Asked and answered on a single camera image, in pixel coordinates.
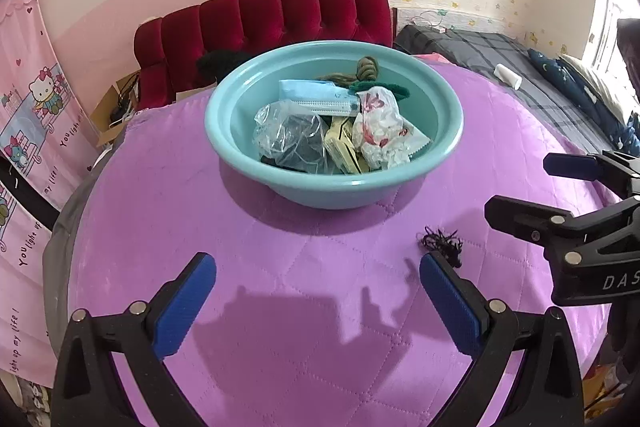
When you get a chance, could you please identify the grey plaid bed cover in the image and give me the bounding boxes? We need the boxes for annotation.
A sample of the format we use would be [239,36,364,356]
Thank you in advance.
[392,24,622,158]

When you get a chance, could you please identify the white cylinder bottle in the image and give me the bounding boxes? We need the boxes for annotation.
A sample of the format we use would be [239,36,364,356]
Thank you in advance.
[494,64,523,90]

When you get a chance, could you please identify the teal plastic basin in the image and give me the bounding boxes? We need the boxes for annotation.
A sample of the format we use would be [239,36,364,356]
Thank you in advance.
[204,40,463,209]

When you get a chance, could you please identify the white crumpled plastic bag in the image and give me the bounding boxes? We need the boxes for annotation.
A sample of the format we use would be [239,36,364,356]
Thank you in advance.
[352,87,410,170]

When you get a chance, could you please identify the black tangled earphones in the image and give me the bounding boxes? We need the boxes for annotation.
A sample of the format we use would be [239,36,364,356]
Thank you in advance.
[419,227,463,269]

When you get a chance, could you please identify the olive green rope bundle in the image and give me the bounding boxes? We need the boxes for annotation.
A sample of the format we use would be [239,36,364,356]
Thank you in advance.
[316,55,382,86]

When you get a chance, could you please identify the gold foil snack packet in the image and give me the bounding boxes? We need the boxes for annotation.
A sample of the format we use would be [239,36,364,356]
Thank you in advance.
[323,116,370,174]

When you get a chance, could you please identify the pink Hello Kitty curtain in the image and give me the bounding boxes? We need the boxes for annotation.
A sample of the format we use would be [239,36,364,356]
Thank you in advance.
[1,0,98,387]

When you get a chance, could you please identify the dark blue star pillow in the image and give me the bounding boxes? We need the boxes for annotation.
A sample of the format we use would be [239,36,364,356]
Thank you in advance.
[527,48,639,157]

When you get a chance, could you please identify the blue surgical mask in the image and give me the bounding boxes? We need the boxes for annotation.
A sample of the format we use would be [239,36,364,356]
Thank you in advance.
[279,79,360,117]

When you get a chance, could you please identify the white orange sachet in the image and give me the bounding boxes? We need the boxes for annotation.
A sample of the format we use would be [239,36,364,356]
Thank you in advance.
[394,119,431,162]

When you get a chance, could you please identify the clear plastic zip bag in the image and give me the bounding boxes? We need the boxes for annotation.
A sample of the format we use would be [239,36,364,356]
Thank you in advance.
[253,100,328,162]

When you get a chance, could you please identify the green scouring pad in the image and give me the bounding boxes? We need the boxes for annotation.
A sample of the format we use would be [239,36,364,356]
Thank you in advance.
[347,79,412,100]

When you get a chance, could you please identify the red velvet tufted sofa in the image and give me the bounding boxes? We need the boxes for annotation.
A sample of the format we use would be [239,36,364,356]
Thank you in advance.
[134,0,395,109]

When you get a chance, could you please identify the cardboard box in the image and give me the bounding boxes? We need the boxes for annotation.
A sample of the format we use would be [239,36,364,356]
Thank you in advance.
[90,70,140,147]

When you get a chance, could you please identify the purple quilted blanket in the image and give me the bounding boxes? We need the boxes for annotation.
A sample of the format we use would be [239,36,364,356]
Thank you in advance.
[68,64,613,426]

